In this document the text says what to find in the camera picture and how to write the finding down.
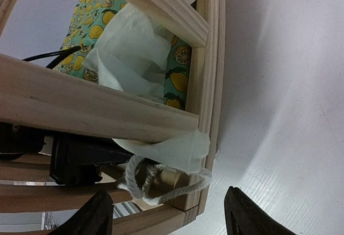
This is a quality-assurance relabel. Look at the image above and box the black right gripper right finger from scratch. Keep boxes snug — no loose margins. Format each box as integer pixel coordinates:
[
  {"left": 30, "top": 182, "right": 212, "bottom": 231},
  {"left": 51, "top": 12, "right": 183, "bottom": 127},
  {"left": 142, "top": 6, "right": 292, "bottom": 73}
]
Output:
[{"left": 224, "top": 186, "right": 294, "bottom": 235}]

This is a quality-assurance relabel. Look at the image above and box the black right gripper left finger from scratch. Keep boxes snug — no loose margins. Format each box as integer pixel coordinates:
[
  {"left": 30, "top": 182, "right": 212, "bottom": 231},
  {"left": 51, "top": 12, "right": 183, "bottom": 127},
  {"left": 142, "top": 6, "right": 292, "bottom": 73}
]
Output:
[{"left": 50, "top": 190, "right": 113, "bottom": 235}]

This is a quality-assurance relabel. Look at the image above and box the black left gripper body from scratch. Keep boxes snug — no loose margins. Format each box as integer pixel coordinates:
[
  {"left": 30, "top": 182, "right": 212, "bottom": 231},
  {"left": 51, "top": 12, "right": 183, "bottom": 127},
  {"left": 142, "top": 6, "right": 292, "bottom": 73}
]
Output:
[{"left": 1, "top": 122, "right": 45, "bottom": 161}]

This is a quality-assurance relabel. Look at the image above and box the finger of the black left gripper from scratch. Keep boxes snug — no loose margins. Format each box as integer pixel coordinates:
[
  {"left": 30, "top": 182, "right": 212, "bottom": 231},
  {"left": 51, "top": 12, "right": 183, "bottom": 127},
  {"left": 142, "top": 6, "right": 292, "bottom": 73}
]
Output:
[{"left": 49, "top": 134, "right": 133, "bottom": 186}]

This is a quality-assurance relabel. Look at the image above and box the lemon print bed cushion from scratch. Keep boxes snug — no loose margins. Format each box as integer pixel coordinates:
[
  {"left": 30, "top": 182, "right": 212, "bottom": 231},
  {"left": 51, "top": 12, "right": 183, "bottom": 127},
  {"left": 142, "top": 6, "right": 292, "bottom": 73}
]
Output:
[{"left": 56, "top": 0, "right": 211, "bottom": 205}]

